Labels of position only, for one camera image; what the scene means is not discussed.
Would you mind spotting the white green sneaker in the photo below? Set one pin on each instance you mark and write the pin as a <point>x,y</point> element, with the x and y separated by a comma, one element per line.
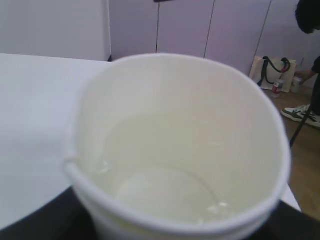
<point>297,114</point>

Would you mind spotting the white cup on floor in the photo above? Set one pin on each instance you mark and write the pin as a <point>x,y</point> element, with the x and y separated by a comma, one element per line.
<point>295,84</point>

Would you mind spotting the red soda can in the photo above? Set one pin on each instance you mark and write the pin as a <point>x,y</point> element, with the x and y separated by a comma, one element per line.
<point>277,88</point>

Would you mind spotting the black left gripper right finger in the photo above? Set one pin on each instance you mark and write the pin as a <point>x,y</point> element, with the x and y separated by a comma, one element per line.
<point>287,223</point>

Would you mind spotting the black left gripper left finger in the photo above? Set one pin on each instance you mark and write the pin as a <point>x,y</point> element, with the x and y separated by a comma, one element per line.
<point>63,218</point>

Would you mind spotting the white paper cup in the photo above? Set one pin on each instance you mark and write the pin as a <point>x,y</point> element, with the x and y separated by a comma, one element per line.
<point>174,147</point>

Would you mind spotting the person in dark clothes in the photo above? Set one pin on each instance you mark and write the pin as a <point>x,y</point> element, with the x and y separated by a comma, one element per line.
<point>307,15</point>

